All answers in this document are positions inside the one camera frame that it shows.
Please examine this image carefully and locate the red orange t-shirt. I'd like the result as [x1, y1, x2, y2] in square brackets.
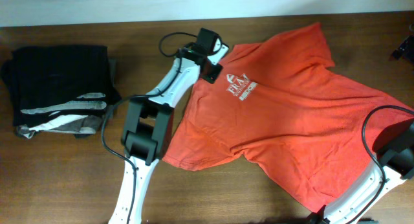
[164, 23, 413, 212]

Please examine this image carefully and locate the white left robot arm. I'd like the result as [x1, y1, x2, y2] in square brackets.
[109, 28, 229, 224]

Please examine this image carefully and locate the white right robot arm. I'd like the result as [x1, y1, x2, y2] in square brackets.
[303, 105, 413, 224]

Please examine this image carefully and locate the folded grey white garment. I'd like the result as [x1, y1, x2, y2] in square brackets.
[15, 58, 117, 139]

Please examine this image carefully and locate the folded black shirt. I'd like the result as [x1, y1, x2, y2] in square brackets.
[1, 45, 121, 128]

